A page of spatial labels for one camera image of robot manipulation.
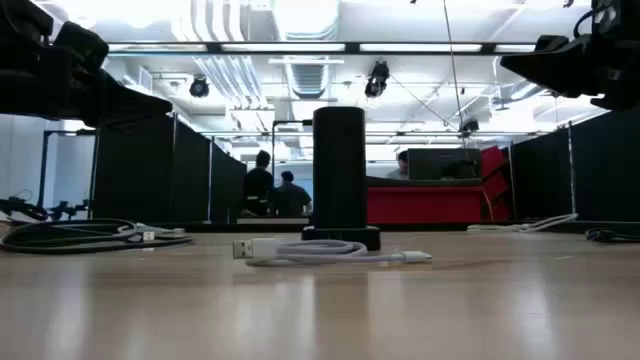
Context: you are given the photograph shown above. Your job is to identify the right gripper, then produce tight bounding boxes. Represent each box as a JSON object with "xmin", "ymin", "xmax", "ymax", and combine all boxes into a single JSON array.
[{"xmin": 499, "ymin": 0, "xmax": 640, "ymax": 112}]

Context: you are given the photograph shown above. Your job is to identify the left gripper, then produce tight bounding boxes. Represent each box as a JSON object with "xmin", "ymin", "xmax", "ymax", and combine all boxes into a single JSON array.
[{"xmin": 0, "ymin": 20, "xmax": 174, "ymax": 129}]

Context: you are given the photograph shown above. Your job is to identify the dark thick USB cable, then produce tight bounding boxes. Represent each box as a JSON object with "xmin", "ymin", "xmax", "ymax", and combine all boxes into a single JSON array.
[{"xmin": 0, "ymin": 218, "xmax": 195, "ymax": 255}]

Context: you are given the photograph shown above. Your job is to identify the white braided USB cable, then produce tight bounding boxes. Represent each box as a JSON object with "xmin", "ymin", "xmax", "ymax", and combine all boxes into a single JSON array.
[{"xmin": 232, "ymin": 237, "xmax": 434, "ymax": 268}]

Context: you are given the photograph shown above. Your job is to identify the black tower power strip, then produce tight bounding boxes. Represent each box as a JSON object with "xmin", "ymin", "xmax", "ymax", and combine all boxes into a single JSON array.
[{"xmin": 301, "ymin": 105, "xmax": 381, "ymax": 252}]

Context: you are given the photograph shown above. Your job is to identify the black partition panel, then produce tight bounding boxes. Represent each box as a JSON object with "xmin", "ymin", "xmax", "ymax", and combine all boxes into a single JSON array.
[
  {"xmin": 92, "ymin": 113, "xmax": 249, "ymax": 225},
  {"xmin": 509, "ymin": 108, "xmax": 640, "ymax": 222}
]

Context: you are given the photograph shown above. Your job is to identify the red stacked shelf bins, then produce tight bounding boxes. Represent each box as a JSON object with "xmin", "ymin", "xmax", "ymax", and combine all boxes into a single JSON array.
[{"xmin": 479, "ymin": 145, "xmax": 515, "ymax": 223}]

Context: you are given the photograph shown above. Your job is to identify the black monitor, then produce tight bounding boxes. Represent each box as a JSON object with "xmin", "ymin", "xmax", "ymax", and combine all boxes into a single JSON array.
[{"xmin": 407, "ymin": 147, "xmax": 483, "ymax": 181}]

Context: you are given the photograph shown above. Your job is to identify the person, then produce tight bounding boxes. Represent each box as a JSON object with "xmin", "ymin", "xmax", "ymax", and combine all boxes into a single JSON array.
[
  {"xmin": 387, "ymin": 149, "xmax": 410, "ymax": 180},
  {"xmin": 243, "ymin": 149, "xmax": 275, "ymax": 217},
  {"xmin": 273, "ymin": 170, "xmax": 313, "ymax": 218}
]

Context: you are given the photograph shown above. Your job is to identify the light wood desk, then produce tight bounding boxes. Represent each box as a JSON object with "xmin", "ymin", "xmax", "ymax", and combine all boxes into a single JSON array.
[{"xmin": 236, "ymin": 216, "xmax": 311, "ymax": 225}]

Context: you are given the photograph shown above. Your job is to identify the red storage bin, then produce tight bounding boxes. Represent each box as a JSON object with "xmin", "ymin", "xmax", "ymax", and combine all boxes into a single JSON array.
[{"xmin": 366, "ymin": 185, "xmax": 485, "ymax": 225}]

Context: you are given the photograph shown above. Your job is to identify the thin hanging cable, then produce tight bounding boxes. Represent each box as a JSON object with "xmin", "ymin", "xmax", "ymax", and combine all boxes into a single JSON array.
[{"xmin": 442, "ymin": 0, "xmax": 470, "ymax": 161}]

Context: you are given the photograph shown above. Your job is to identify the pale thin cable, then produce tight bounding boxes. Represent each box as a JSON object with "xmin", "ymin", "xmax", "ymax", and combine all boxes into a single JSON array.
[{"xmin": 117, "ymin": 223, "xmax": 187, "ymax": 244}]

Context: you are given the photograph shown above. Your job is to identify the black cable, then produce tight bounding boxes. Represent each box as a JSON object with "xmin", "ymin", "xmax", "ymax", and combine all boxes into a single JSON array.
[{"xmin": 584, "ymin": 227, "xmax": 640, "ymax": 244}]

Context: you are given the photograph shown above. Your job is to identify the silver ventilation duct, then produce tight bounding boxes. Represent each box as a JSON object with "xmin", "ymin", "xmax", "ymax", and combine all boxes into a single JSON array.
[{"xmin": 272, "ymin": 0, "xmax": 342, "ymax": 99}]

